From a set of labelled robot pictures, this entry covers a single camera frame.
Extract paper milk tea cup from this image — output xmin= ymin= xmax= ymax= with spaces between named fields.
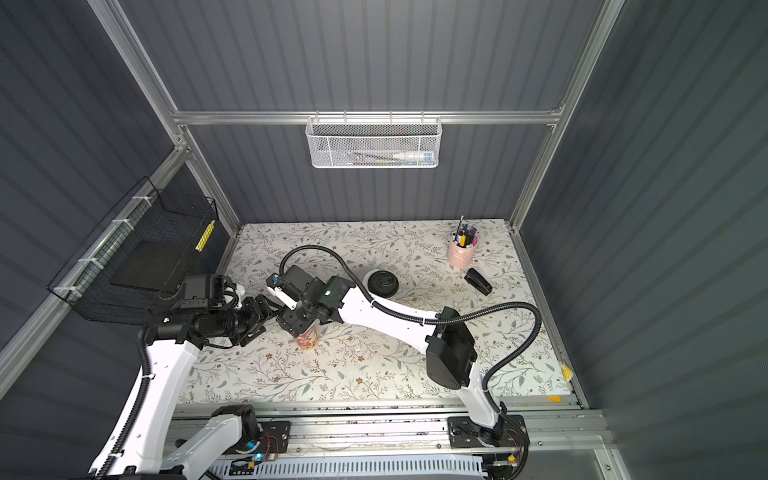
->
xmin=296 ymin=326 xmax=319 ymax=350

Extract black cup lid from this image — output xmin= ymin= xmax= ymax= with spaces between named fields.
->
xmin=365 ymin=270 xmax=400 ymax=299

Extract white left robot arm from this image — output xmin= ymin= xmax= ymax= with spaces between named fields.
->
xmin=88 ymin=294 xmax=282 ymax=479

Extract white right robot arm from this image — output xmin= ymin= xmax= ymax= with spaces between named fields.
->
xmin=266 ymin=272 xmax=500 ymax=429

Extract yellow tag on basket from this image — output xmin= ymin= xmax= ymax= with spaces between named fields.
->
xmin=195 ymin=220 xmax=216 ymax=252

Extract black pad in basket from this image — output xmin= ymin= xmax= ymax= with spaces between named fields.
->
xmin=110 ymin=240 xmax=185 ymax=292

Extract pink pen holder cup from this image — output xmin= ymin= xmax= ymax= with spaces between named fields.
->
xmin=447 ymin=241 xmax=477 ymax=270

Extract pens in pink cup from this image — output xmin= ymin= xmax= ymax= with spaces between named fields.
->
xmin=453 ymin=217 xmax=478 ymax=249

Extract floral patterned table mat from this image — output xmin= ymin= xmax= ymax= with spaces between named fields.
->
xmin=170 ymin=218 xmax=574 ymax=404

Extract pens in white basket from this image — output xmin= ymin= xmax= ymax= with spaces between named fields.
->
xmin=348 ymin=151 xmax=437 ymax=167

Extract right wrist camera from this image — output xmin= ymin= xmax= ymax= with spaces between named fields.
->
xmin=266 ymin=265 xmax=313 ymax=309

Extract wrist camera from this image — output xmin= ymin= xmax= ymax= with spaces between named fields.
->
xmin=176 ymin=274 xmax=240 ymax=310
xmin=266 ymin=265 xmax=313 ymax=309

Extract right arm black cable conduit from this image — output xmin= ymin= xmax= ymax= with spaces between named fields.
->
xmin=278 ymin=244 xmax=543 ymax=480

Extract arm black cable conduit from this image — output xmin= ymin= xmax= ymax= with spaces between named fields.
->
xmin=89 ymin=275 xmax=241 ymax=480
xmin=278 ymin=244 xmax=543 ymax=480

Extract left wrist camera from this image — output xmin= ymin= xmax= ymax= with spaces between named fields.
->
xmin=176 ymin=274 xmax=240 ymax=310

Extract black wire wall basket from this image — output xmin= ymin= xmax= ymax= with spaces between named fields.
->
xmin=48 ymin=183 xmax=227 ymax=325

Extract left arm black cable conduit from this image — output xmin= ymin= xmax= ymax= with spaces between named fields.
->
xmin=89 ymin=275 xmax=241 ymax=480

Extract white wire mesh basket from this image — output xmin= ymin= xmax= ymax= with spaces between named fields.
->
xmin=305 ymin=115 xmax=443 ymax=169

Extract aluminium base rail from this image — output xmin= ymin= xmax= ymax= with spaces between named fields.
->
xmin=119 ymin=398 xmax=625 ymax=480

